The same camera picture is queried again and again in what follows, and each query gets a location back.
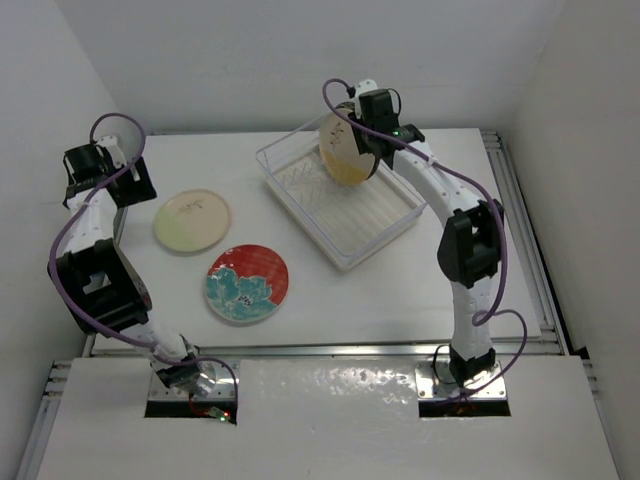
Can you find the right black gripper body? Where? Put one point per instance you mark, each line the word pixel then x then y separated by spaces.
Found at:
pixel 364 136

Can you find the tan plate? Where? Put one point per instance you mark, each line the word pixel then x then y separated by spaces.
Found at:
pixel 340 154

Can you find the cream plate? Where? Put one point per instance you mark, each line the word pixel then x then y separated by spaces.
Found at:
pixel 192 221

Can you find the red blue floral plate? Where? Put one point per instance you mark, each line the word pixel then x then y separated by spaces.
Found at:
pixel 246 284

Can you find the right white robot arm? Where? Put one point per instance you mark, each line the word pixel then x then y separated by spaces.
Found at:
pixel 472 245

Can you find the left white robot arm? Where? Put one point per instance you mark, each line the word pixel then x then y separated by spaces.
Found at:
pixel 100 286

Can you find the black patterned plate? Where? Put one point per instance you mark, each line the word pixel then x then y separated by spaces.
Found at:
pixel 347 106

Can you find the cream drip tray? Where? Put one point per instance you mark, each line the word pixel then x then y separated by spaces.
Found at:
pixel 348 238

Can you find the small green circuit board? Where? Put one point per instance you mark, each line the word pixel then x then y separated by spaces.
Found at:
pixel 206 410

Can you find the white front cover panel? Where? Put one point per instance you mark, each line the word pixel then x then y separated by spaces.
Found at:
pixel 324 419

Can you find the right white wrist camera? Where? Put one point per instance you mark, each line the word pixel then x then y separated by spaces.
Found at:
pixel 361 88

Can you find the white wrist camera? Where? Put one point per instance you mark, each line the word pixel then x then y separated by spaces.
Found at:
pixel 361 88
pixel 111 143

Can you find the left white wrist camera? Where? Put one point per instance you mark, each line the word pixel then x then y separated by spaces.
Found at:
pixel 111 143

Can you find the white wire dish rack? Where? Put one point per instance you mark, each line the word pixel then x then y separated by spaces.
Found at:
pixel 294 168

